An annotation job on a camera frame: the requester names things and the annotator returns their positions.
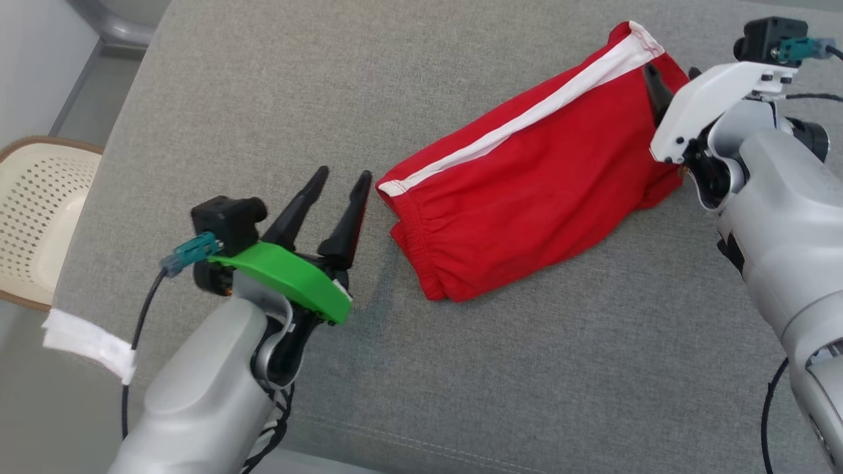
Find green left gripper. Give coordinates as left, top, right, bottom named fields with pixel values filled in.
left=207, top=166, right=373, bottom=325

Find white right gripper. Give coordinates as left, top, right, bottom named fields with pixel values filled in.
left=642, top=61, right=801, bottom=165

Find red white-striped shorts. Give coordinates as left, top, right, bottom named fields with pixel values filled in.
left=375, top=21, right=691, bottom=302

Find white tape label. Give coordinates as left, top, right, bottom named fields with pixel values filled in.
left=41, top=308, right=137, bottom=386

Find cream perforated laundry basket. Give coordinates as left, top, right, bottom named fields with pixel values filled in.
left=0, top=136, right=104, bottom=311

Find grey curved metal base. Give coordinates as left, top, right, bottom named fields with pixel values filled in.
left=66, top=0, right=172, bottom=48

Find black cable with teal plug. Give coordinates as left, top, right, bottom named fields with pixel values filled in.
left=122, top=232, right=221, bottom=442
left=761, top=38, right=843, bottom=474

